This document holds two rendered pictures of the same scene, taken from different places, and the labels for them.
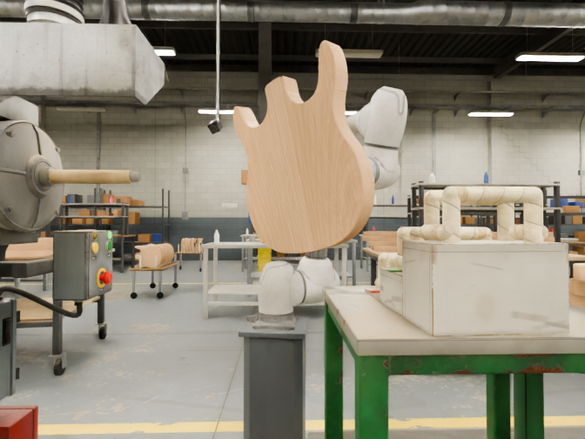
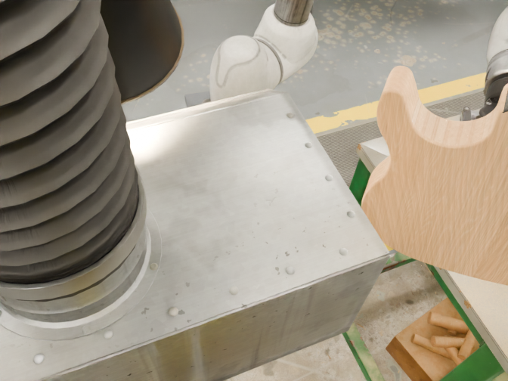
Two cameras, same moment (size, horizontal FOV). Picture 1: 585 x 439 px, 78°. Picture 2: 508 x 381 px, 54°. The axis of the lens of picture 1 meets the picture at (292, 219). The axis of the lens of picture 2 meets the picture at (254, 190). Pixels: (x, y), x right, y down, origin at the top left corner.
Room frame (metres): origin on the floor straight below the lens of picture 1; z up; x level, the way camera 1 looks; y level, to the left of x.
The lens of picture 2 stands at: (0.58, 0.47, 1.82)
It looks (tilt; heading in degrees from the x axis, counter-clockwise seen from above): 53 degrees down; 335
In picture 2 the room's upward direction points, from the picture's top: 5 degrees clockwise
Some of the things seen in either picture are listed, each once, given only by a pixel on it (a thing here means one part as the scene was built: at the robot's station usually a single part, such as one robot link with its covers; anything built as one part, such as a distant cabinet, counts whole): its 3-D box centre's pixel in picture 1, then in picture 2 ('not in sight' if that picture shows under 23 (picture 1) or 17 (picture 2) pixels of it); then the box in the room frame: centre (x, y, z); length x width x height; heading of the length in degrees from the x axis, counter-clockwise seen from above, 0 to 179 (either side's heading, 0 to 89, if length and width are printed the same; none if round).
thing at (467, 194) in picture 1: (492, 194); not in sight; (0.71, -0.39, 1.20); 0.20 x 0.03 x 0.03; 94
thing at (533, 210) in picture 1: (533, 219); not in sight; (0.71, -0.48, 1.15); 0.03 x 0.03 x 0.09
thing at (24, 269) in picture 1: (43, 266); not in sight; (1.03, 0.71, 1.02); 0.19 x 0.04 x 0.04; 2
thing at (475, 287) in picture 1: (479, 283); not in sight; (0.75, -0.39, 1.02); 0.27 x 0.15 x 0.17; 95
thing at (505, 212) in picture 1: (505, 219); not in sight; (0.79, -0.47, 1.15); 0.03 x 0.03 x 0.09
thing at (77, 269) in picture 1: (57, 273); not in sight; (1.08, 0.71, 0.99); 0.24 x 0.21 x 0.26; 92
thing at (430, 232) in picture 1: (435, 232); not in sight; (0.74, -0.29, 1.12); 0.11 x 0.03 x 0.03; 5
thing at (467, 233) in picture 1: (450, 233); not in sight; (0.87, -0.38, 1.12); 0.20 x 0.03 x 0.03; 94
